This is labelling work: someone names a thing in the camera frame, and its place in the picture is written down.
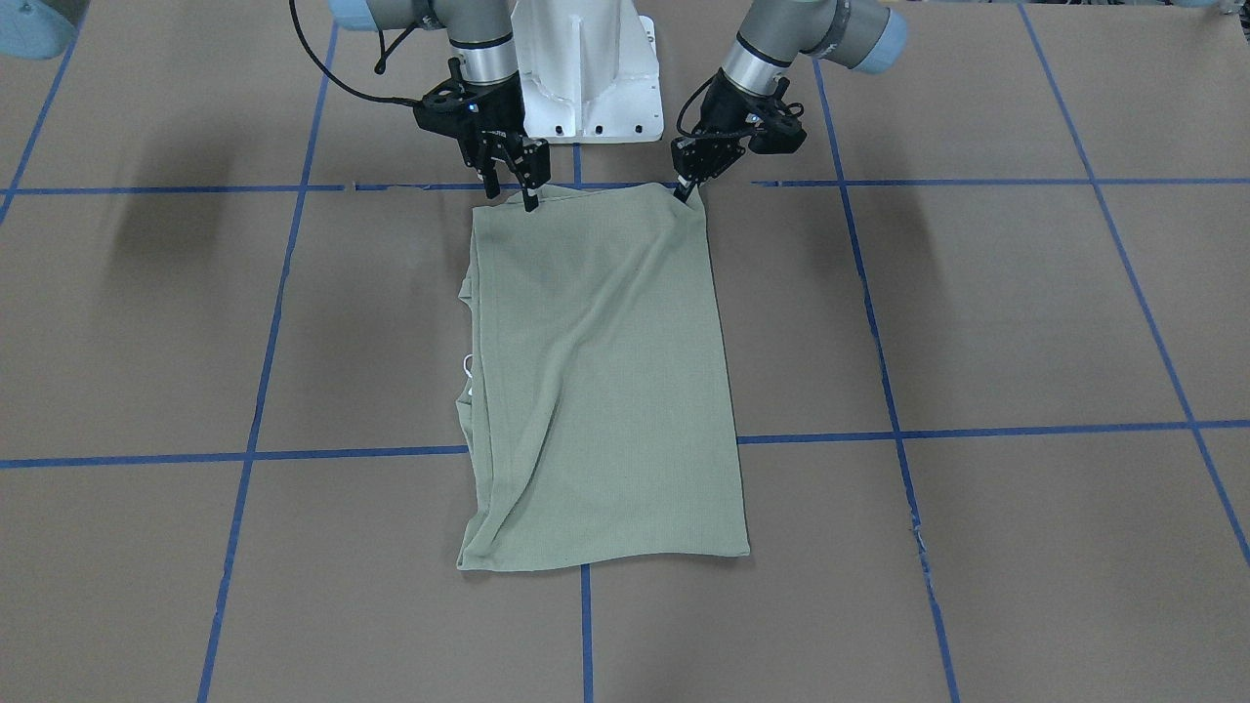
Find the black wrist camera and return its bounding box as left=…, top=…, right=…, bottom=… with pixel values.
left=748, top=95, right=808, bottom=155
left=413, top=79, right=483, bottom=138

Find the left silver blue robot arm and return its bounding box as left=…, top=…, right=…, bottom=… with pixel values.
left=671, top=1, right=909, bottom=203

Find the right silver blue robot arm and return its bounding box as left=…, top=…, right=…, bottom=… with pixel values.
left=328, top=1, right=551, bottom=211

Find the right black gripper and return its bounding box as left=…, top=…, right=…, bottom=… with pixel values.
left=461, top=71, right=551, bottom=211

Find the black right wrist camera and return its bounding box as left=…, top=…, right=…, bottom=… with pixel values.
left=413, top=79, right=483, bottom=138

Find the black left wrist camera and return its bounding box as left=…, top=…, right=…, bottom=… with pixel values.
left=748, top=95, right=808, bottom=155

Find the olive green long-sleeve shirt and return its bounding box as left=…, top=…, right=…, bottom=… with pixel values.
left=456, top=183, right=751, bottom=570

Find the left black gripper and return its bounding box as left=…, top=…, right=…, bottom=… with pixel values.
left=670, top=70, right=768, bottom=203

